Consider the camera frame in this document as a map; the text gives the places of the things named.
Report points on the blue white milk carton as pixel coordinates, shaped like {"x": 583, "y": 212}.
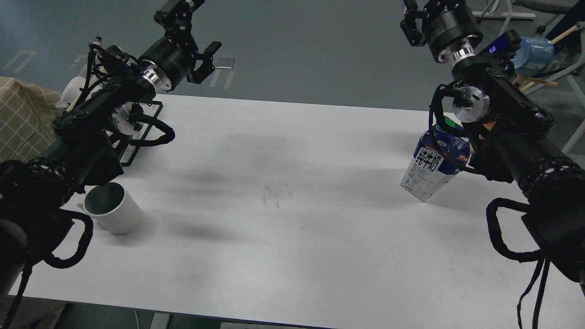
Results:
{"x": 430, "y": 168}

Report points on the white cup behind rack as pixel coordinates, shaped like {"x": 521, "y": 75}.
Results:
{"x": 71, "y": 94}

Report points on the blue plastic cup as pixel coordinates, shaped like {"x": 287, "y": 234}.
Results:
{"x": 534, "y": 56}

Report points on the white rolling stand base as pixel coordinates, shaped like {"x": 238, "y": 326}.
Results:
{"x": 500, "y": 10}

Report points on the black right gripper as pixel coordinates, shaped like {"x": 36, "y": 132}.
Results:
{"x": 445, "y": 26}

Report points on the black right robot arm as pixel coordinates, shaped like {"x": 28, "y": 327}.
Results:
{"x": 508, "y": 134}

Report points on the wooden cup tree stand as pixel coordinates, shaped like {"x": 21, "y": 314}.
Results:
{"x": 549, "y": 77}

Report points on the black wire cup rack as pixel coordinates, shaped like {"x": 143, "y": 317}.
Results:
{"x": 128, "y": 143}

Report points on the white ribbed mug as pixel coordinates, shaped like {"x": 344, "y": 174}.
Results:
{"x": 113, "y": 208}

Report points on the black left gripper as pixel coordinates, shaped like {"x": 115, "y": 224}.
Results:
{"x": 176, "y": 57}

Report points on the beige checkered cloth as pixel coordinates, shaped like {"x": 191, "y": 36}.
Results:
{"x": 26, "y": 113}

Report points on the white chair frame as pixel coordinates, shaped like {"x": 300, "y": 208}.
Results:
{"x": 565, "y": 102}

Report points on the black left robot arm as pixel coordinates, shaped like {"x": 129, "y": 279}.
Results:
{"x": 34, "y": 226}

